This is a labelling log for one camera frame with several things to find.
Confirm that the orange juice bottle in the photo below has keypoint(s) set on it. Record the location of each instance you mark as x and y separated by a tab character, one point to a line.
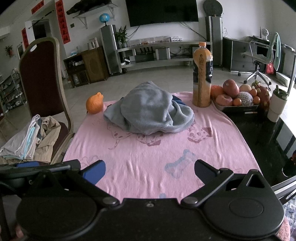
202	76

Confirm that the red wall couplet banner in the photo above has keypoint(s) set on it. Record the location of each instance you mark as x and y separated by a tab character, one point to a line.
62	22

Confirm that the brown wooden cabinet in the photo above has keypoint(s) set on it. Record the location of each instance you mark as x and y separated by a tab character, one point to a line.
95	64

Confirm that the black desk with drawers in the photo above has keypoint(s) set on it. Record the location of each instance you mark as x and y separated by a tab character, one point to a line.
233	59

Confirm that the red dragon fruit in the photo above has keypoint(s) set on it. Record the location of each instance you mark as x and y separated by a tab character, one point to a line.
263	94

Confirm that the large red apple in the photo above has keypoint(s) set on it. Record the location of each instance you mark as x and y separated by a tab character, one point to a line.
231	88

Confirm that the left grey tower speaker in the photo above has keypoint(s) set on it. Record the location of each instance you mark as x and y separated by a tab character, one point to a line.
110	49

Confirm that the black fruit tray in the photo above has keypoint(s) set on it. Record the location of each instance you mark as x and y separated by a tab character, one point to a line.
232	111

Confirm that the folded clothes pile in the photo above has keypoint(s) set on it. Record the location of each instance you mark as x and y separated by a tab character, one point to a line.
34	142

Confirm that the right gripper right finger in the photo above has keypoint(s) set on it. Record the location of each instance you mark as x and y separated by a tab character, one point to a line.
210	175

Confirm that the mesh office chair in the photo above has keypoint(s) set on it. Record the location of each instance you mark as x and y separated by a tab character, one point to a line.
273	56

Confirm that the potted green plant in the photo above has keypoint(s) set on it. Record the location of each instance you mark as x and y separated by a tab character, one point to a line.
121	37

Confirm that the foam netted fruit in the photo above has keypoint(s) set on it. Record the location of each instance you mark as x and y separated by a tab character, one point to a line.
246	98

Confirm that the dark red dining chair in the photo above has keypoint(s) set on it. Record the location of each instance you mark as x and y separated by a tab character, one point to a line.
41	78

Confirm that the grey tower speaker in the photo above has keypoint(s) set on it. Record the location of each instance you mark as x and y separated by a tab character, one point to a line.
110	49
214	32

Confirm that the black wall television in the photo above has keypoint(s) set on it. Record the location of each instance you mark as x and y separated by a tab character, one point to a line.
161	11

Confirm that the pink dog print blanket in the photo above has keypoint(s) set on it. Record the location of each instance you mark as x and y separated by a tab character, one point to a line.
160	165

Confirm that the small orange tangerine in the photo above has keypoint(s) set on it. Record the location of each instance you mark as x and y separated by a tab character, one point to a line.
237	102

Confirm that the grey blue waffle sweater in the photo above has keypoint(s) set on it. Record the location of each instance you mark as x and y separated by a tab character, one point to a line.
148	109

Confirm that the white tumbler green lid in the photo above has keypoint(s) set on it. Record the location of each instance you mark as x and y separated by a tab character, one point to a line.
277	104

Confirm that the bumpy orange citrus fruit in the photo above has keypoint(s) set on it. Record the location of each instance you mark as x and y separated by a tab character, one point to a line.
94	104

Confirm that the right grey tower speaker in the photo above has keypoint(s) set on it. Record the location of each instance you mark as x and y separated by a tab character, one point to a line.
214	32

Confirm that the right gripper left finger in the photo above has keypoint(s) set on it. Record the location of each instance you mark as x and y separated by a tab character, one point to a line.
94	172

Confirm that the blue desk globe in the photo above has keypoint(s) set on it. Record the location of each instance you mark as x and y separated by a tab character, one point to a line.
104	18

